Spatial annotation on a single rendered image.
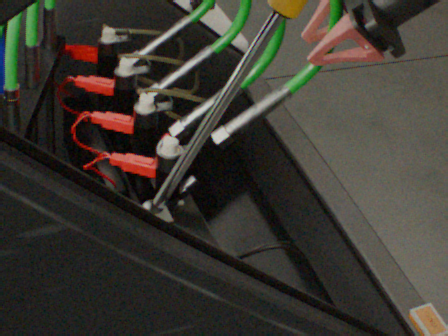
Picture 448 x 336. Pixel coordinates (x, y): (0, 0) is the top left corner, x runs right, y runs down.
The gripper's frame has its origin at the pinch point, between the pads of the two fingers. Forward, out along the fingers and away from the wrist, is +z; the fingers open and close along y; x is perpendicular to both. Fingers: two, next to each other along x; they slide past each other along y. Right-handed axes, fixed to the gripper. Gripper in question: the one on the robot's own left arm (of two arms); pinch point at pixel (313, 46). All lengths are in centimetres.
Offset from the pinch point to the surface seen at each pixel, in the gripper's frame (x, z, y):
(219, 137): -1.3, 12.8, 5.5
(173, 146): -4.9, 16.1, 6.7
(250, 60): -31.3, -10.7, 31.7
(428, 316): 23.3, 4.4, 23.3
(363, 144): 147, 61, -107
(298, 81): 1.1, 3.4, 2.2
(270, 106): 0.4, 7.1, 3.8
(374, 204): 140, 59, -80
